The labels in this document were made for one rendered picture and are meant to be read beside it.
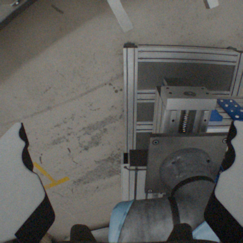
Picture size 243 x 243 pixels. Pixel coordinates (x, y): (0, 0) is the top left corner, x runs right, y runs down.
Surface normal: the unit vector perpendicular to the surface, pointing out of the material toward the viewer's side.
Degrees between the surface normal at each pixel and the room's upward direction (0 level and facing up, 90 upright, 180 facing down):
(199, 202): 90
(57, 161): 0
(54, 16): 0
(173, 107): 0
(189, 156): 72
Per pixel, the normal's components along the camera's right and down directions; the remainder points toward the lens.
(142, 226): -0.14, -0.58
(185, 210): -0.14, -0.76
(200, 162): 0.14, -0.66
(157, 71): -0.01, 0.51
